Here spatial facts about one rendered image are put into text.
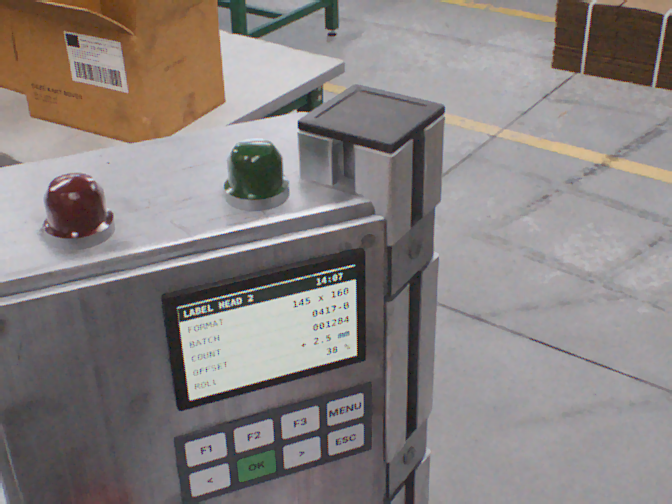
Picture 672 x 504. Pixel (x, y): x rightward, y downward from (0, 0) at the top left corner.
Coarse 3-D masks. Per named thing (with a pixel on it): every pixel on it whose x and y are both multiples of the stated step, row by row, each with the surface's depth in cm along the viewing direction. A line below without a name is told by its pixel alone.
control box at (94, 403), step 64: (256, 128) 44; (0, 192) 40; (128, 192) 39; (192, 192) 39; (320, 192) 39; (0, 256) 35; (64, 256) 35; (128, 256) 36; (192, 256) 36; (256, 256) 37; (320, 256) 38; (0, 320) 34; (64, 320) 35; (128, 320) 36; (0, 384) 36; (64, 384) 37; (128, 384) 38; (320, 384) 41; (0, 448) 38; (64, 448) 38; (128, 448) 39
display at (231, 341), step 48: (192, 288) 36; (240, 288) 37; (288, 288) 38; (336, 288) 39; (192, 336) 37; (240, 336) 38; (288, 336) 39; (336, 336) 40; (192, 384) 38; (240, 384) 39
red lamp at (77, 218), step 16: (64, 176) 36; (80, 176) 36; (48, 192) 35; (64, 192) 35; (80, 192) 35; (96, 192) 36; (48, 208) 35; (64, 208) 35; (80, 208) 35; (96, 208) 36; (48, 224) 36; (64, 224) 35; (80, 224) 35; (96, 224) 36; (112, 224) 36; (48, 240) 36; (64, 240) 36; (80, 240) 36; (96, 240) 36
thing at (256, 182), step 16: (240, 144) 38; (256, 144) 38; (272, 144) 38; (240, 160) 37; (256, 160) 37; (272, 160) 37; (240, 176) 37; (256, 176) 37; (272, 176) 38; (224, 192) 39; (240, 192) 38; (256, 192) 38; (272, 192) 38; (288, 192) 39; (240, 208) 38; (256, 208) 38
